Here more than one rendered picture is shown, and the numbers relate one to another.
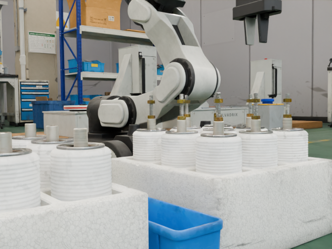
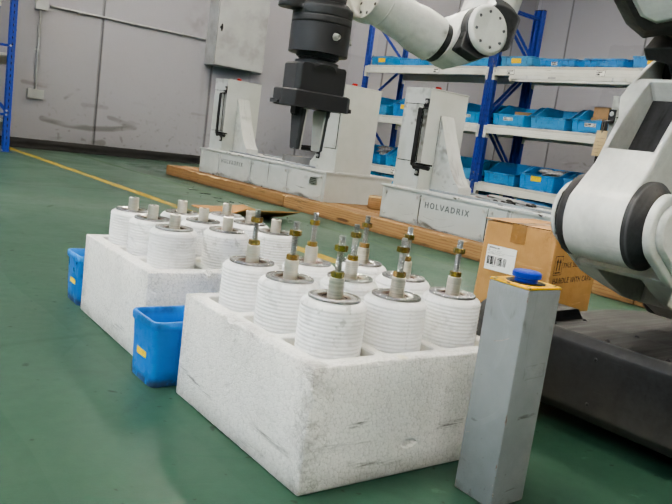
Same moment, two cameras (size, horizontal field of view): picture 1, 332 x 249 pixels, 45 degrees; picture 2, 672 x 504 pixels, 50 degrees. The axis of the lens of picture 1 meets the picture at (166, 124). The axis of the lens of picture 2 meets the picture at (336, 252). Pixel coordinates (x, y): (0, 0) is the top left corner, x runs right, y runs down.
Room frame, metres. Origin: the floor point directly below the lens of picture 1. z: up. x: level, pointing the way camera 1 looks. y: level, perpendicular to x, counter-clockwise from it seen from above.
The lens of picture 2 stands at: (0.98, -1.30, 0.47)
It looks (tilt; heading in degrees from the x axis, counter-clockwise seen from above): 9 degrees down; 91
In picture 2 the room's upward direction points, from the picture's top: 8 degrees clockwise
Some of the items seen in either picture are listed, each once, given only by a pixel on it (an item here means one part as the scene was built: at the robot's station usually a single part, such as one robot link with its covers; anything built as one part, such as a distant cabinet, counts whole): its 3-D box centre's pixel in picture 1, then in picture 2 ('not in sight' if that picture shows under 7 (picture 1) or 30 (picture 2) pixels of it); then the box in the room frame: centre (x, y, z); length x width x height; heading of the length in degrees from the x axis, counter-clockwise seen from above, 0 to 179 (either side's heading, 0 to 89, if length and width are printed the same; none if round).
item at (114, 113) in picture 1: (130, 112); not in sight; (1.71, 0.15, 0.28); 0.21 x 0.20 x 0.13; 40
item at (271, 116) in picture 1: (267, 155); (506, 391); (1.24, -0.31, 0.16); 0.07 x 0.07 x 0.31; 38
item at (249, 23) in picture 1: (248, 31); (321, 131); (0.93, -0.19, 0.48); 0.03 x 0.02 x 0.06; 126
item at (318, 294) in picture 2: (287, 130); (334, 297); (0.98, -0.29, 0.25); 0.08 x 0.08 x 0.01
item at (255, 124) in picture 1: (255, 126); (290, 270); (0.91, -0.20, 0.26); 0.02 x 0.02 x 0.03
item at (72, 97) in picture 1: (88, 101); not in sight; (6.19, 1.19, 0.36); 0.50 x 0.38 x 0.21; 41
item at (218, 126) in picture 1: (218, 129); (252, 254); (0.84, -0.11, 0.26); 0.02 x 0.02 x 0.03
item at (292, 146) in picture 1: (287, 167); (325, 359); (0.98, -0.29, 0.16); 0.10 x 0.10 x 0.18
